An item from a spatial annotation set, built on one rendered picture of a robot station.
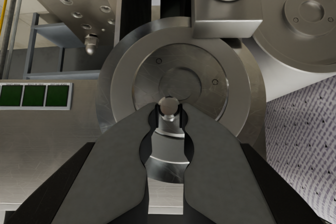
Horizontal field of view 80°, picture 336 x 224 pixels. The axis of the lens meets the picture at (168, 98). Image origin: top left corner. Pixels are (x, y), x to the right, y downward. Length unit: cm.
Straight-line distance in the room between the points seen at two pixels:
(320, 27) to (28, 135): 60
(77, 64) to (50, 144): 255
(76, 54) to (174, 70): 300
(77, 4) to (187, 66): 35
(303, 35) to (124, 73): 16
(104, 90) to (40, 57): 330
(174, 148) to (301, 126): 23
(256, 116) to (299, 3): 11
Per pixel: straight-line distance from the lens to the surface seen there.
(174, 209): 52
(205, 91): 16
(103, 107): 18
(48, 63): 336
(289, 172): 38
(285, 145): 39
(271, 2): 23
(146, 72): 16
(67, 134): 56
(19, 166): 62
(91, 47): 57
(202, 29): 17
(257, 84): 19
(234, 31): 18
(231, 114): 17
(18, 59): 373
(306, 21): 23
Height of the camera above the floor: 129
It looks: 11 degrees down
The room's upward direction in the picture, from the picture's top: 179 degrees counter-clockwise
